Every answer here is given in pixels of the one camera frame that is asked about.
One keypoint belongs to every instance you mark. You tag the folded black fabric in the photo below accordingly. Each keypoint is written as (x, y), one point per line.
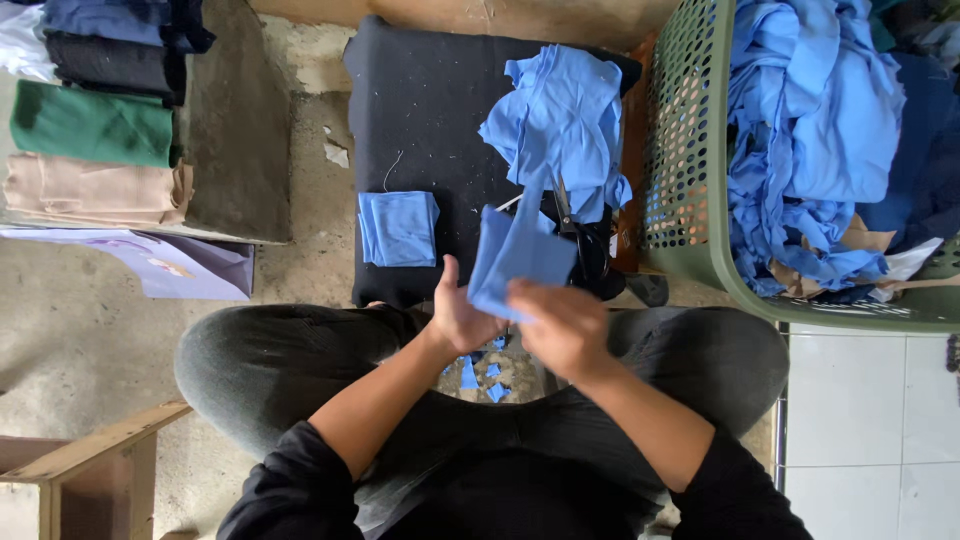
(112, 67)

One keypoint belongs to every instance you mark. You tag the person's left hand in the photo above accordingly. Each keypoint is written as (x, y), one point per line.
(459, 322)

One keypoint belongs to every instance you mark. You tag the person's right hand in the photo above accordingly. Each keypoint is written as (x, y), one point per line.
(571, 334)

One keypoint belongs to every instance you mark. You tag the white paper scrap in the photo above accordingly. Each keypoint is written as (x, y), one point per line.
(337, 154)

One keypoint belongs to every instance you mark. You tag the folded white fabric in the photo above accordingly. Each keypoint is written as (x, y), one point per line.
(19, 45)

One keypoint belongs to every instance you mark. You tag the black scissors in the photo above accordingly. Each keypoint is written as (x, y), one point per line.
(581, 240)

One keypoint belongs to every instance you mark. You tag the person's right fingers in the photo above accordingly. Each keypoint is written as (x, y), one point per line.
(529, 294)

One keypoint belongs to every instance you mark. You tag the black cushion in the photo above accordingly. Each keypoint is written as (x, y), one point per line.
(420, 112)

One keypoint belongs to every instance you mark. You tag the metal door track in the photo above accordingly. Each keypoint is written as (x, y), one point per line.
(781, 405)

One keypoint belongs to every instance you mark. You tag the heap of blue cloth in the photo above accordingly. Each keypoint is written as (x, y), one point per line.
(810, 127)

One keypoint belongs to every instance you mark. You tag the small blue fabric scrap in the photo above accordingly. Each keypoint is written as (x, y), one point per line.
(497, 391)
(493, 370)
(499, 343)
(469, 373)

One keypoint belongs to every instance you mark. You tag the folded blue fabric stack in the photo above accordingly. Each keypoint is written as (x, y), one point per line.
(399, 229)

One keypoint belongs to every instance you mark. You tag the folded dark blue fabric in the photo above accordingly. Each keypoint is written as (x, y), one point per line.
(112, 19)

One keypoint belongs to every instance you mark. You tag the person's dark grey trousers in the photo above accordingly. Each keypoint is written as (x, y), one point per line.
(262, 367)

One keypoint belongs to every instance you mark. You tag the purple paper bag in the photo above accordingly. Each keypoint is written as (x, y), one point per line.
(172, 262)

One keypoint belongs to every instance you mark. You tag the green perforated laundry basket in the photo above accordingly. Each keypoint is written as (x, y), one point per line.
(679, 150)

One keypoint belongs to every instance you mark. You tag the brown wooden board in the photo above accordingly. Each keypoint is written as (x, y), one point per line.
(628, 150)

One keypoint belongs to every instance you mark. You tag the folded beige fabric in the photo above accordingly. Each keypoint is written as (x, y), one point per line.
(94, 191)

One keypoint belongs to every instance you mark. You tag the wooden frame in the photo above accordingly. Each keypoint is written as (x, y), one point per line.
(90, 472)

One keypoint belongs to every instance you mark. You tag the blue fabric piece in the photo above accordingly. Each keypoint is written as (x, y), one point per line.
(517, 255)

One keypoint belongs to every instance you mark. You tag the person's black shirt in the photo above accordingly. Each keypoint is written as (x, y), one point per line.
(517, 502)

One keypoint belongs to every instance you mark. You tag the folded green fabric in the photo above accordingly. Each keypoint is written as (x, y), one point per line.
(94, 124)

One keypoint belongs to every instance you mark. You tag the pile of blue fabric pieces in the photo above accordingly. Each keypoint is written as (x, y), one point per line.
(559, 120)

